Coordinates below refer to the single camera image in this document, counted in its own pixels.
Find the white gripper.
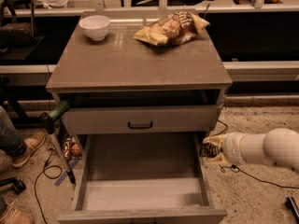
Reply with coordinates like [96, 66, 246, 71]
[203, 133, 264, 165]

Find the dark rxbar chocolate bar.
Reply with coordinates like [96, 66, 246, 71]
[199, 143, 222, 158]

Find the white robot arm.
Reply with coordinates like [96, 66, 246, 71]
[203, 128, 299, 173]

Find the grey drawer cabinet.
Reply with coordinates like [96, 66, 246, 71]
[45, 10, 234, 224]

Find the open grey middle drawer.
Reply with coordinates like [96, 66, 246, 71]
[58, 133, 226, 224]

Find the grey top drawer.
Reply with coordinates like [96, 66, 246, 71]
[62, 105, 220, 134]

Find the black object floor right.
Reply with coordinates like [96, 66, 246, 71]
[285, 197, 299, 224]

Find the yellow brown chip bag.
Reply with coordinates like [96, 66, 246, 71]
[134, 11, 209, 46]

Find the blue tape strip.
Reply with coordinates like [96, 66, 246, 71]
[54, 159, 79, 186]

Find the orange snack packet on floor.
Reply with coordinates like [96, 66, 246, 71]
[63, 138, 81, 161]

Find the white ceramic bowl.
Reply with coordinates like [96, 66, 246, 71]
[79, 15, 110, 41]

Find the tan shoe upper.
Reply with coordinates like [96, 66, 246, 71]
[12, 132, 47, 169]

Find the tan shoe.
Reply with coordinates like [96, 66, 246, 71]
[0, 204, 34, 224]
[12, 132, 47, 169]

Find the black caster leg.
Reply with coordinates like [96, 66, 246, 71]
[0, 177, 26, 195]

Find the blue jeans leg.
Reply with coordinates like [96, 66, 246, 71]
[0, 106, 26, 157]

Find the tan shoe lower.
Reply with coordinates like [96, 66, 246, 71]
[0, 204, 34, 224]

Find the black chair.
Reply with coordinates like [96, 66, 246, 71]
[0, 0, 43, 61]

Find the black floor cable right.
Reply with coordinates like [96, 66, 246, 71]
[207, 119, 299, 190]

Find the black floor cable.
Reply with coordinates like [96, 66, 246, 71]
[207, 119, 299, 190]
[33, 142, 64, 224]

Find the green handled clamp tool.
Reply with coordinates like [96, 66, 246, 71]
[40, 100, 73, 175]

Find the black floor cable left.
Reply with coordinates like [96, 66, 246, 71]
[33, 142, 64, 224]

